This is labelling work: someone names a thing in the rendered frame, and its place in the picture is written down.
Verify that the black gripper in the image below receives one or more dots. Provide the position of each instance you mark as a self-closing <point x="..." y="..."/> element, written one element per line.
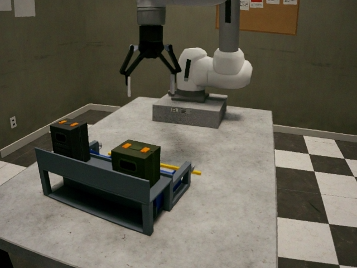
<point x="150" y="46"/>

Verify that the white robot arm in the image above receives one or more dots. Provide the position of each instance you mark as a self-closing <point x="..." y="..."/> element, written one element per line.
<point x="227" y="69"/>

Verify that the grey metal rack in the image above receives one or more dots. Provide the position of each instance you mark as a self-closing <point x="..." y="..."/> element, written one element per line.
<point x="125" y="199"/>

